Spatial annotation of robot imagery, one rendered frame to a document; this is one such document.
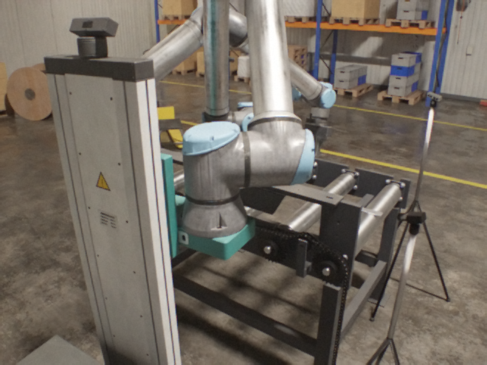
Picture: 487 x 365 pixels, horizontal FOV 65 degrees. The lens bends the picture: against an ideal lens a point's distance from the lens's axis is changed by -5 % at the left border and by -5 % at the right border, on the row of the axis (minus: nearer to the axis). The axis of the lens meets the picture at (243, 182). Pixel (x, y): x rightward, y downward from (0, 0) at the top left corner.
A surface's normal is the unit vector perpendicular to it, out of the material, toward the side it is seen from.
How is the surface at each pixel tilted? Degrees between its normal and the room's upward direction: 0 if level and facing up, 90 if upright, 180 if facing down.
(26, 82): 90
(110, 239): 90
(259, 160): 71
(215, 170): 90
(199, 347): 0
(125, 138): 90
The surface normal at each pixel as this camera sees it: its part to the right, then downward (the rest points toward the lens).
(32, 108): -0.11, 0.40
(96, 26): -0.45, -0.14
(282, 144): 0.10, -0.17
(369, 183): -0.58, 0.33
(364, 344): 0.00, -0.91
